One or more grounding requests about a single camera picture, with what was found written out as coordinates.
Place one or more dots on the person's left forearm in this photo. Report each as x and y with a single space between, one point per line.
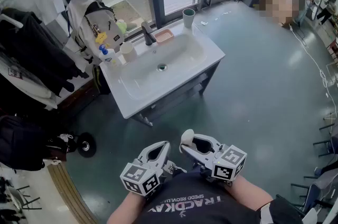
124 209

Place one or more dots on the person's left shoe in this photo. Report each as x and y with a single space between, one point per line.
174 167

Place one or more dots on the person's black printed t-shirt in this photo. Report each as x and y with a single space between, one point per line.
200 204

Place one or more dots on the pink soap dish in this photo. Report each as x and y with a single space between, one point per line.
164 36

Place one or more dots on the beige backpack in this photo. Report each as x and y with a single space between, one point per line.
87 22

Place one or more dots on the black wheel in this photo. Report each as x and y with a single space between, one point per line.
86 145

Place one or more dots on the white printed garment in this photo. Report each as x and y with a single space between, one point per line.
18 77

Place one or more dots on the yellow star charm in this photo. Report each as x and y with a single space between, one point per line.
101 37

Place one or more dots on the cream cup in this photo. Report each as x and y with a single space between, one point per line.
129 53

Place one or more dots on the grey-green cup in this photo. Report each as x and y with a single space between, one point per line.
188 19

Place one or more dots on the brown ribbed floor strip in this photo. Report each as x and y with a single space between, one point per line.
66 191

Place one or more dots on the white ceramic sink basin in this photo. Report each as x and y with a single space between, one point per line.
137 91

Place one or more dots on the brown patterned bag charm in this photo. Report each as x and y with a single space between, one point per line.
96 28

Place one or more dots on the grey sink cabinet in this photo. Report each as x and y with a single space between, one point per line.
179 96

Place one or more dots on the metal sink drain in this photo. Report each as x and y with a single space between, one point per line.
162 67

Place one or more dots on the black faucet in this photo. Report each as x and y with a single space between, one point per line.
147 34

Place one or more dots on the white bottle blue cap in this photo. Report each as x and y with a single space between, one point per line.
110 57

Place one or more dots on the grey chair black frame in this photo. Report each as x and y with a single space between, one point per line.
320 186

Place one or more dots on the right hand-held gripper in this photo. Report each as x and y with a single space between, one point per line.
228 163

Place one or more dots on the black jacket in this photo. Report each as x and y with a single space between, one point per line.
34 48

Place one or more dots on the green plush toy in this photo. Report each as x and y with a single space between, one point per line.
121 27

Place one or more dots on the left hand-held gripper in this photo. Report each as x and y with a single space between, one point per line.
138 178

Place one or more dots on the person's right forearm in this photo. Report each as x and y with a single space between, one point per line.
249 194

